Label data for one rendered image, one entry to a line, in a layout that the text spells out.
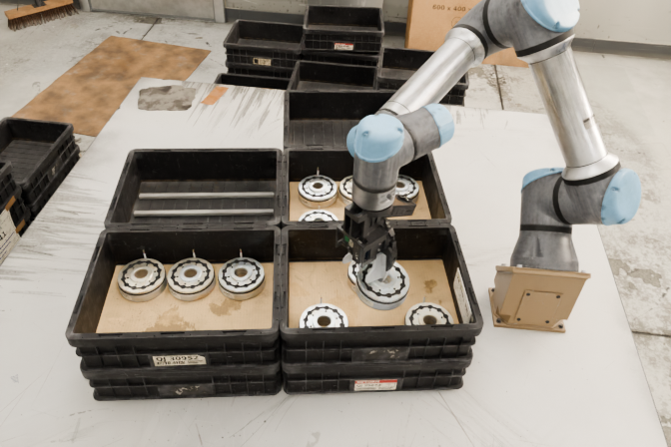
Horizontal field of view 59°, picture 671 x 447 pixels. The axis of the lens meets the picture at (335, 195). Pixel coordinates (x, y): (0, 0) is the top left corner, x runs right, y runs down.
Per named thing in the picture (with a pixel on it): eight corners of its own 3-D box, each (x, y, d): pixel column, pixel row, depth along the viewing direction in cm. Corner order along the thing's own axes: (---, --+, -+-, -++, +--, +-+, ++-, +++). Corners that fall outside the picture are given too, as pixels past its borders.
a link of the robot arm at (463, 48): (465, -1, 133) (330, 133, 112) (502, -18, 124) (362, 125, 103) (490, 42, 137) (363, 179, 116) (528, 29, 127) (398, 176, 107)
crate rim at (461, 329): (451, 229, 138) (453, 223, 137) (483, 336, 116) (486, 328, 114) (282, 232, 136) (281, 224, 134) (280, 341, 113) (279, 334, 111)
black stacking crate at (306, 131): (408, 122, 190) (412, 91, 182) (423, 181, 167) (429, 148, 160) (285, 123, 187) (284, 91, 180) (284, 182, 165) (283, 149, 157)
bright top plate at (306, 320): (343, 303, 127) (344, 301, 127) (350, 342, 119) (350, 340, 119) (298, 306, 126) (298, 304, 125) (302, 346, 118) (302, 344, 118)
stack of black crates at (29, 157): (29, 180, 264) (3, 116, 242) (93, 187, 262) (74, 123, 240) (-23, 242, 234) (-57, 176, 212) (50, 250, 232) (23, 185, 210)
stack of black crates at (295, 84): (372, 125, 307) (378, 67, 285) (368, 160, 284) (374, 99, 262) (298, 118, 310) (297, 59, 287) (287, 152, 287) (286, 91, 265)
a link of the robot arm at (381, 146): (418, 126, 92) (378, 145, 88) (410, 180, 99) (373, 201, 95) (384, 104, 96) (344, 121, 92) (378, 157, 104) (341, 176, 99)
